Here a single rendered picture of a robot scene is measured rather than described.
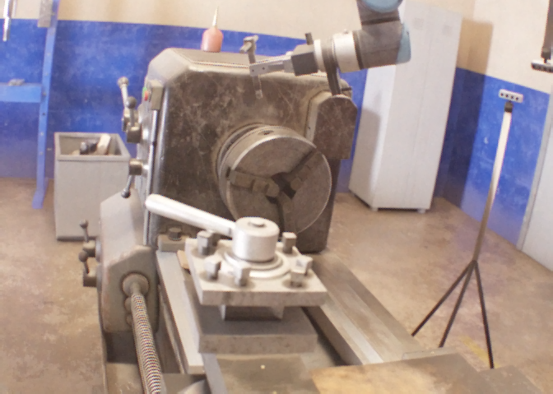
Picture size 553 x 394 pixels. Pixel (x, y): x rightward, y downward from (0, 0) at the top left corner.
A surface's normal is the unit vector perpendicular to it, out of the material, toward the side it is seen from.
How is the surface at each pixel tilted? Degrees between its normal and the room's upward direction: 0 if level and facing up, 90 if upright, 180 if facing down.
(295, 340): 90
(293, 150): 90
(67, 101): 90
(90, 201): 90
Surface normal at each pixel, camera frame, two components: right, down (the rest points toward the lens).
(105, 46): 0.31, 0.32
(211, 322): 0.15, -0.95
